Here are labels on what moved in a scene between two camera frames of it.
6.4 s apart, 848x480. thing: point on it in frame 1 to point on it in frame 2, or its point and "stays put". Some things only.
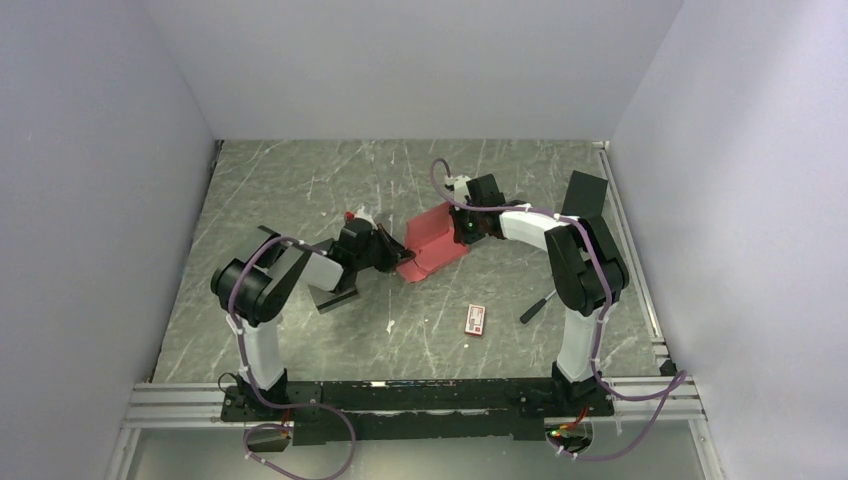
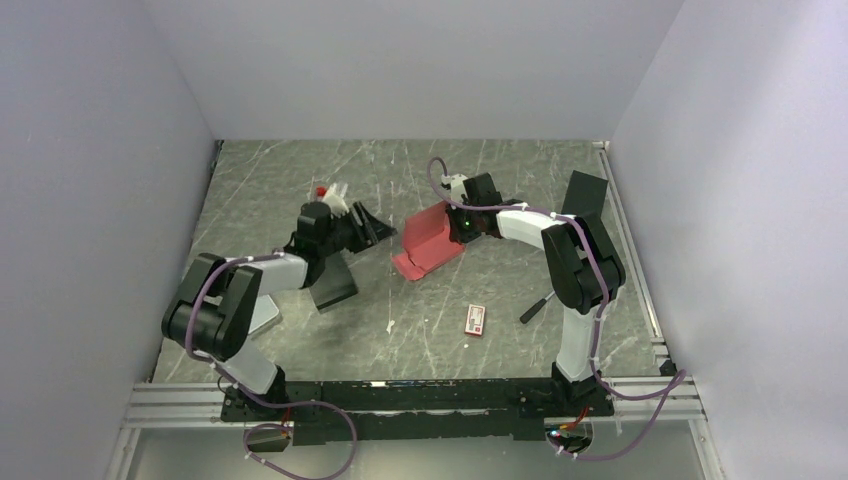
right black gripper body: (466, 223) stays put
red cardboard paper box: (432, 237) stays put
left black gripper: (396, 253) to (372, 230)
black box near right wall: (585, 198) stays put
